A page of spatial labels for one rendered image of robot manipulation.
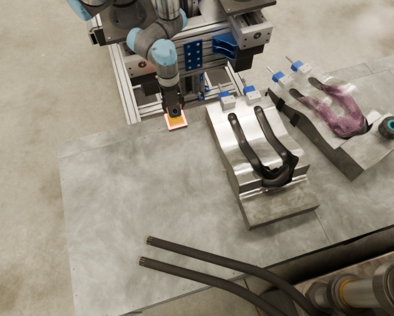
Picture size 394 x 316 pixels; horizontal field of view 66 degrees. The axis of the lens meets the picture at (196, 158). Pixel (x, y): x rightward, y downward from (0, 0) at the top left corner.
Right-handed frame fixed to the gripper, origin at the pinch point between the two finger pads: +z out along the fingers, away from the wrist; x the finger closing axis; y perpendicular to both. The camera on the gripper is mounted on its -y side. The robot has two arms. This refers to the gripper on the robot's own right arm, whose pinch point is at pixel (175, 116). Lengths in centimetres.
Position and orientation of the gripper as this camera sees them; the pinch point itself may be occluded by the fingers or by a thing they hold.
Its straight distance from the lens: 127.0
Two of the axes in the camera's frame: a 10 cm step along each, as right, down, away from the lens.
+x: -9.6, 2.7, -1.1
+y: -2.9, -8.5, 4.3
